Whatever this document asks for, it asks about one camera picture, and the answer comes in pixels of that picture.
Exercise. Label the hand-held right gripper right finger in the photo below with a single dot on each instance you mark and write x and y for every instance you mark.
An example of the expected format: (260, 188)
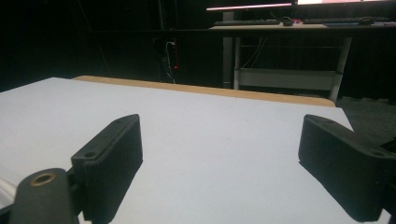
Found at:
(342, 168)

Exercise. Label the wooden desk with white legs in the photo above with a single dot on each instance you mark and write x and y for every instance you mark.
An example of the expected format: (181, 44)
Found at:
(280, 27)

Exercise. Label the black computer mouse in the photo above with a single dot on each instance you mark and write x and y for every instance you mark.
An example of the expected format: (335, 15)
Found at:
(287, 21)

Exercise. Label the black keyboard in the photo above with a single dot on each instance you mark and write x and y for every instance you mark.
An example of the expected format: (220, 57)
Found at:
(334, 20)
(247, 22)

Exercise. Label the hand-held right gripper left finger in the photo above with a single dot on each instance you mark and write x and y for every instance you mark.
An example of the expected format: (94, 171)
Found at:
(112, 161)

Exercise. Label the computer monitor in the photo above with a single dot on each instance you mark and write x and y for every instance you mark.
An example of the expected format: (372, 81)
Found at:
(249, 6)
(342, 1)

